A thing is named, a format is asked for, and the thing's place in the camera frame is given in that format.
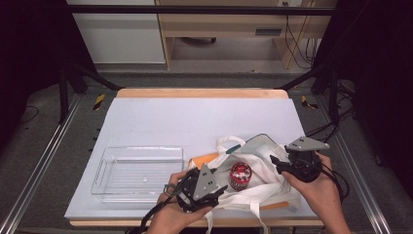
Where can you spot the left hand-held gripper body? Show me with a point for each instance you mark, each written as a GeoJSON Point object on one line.
{"type": "Point", "coordinates": [204, 182]}

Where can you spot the clear plastic tray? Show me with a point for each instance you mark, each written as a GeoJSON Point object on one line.
{"type": "Point", "coordinates": [139, 172]}

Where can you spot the person's right hand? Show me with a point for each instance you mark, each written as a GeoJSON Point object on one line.
{"type": "Point", "coordinates": [321, 195]}

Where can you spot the white cabinet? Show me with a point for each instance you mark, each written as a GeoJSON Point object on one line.
{"type": "Point", "coordinates": [118, 35]}

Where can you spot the person's left hand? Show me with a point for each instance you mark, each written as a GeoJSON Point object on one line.
{"type": "Point", "coordinates": [170, 219]}

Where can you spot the pale grey table mat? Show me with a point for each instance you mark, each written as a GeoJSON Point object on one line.
{"type": "Point", "coordinates": [181, 120]}

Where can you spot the light wooden desk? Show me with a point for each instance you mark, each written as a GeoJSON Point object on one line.
{"type": "Point", "coordinates": [224, 24]}

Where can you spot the dark curtain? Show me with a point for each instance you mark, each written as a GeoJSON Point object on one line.
{"type": "Point", "coordinates": [380, 65]}
{"type": "Point", "coordinates": [26, 48]}

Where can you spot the black horizontal frame bar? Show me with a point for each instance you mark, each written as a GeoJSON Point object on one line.
{"type": "Point", "coordinates": [195, 9]}

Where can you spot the red patterned can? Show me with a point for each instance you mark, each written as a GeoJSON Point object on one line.
{"type": "Point", "coordinates": [240, 175]}

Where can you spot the white tote bag coloured blobs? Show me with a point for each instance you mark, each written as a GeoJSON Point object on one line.
{"type": "Point", "coordinates": [263, 162]}

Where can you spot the aluminium floor rail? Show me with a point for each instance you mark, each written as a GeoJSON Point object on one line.
{"type": "Point", "coordinates": [354, 165]}
{"type": "Point", "coordinates": [42, 156]}

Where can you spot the black metal stand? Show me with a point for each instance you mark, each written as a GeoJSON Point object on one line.
{"type": "Point", "coordinates": [63, 94]}
{"type": "Point", "coordinates": [332, 94]}

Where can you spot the wooden table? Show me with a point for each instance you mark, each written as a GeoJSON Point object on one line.
{"type": "Point", "coordinates": [201, 93]}

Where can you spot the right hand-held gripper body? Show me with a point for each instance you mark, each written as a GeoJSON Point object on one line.
{"type": "Point", "coordinates": [305, 165]}

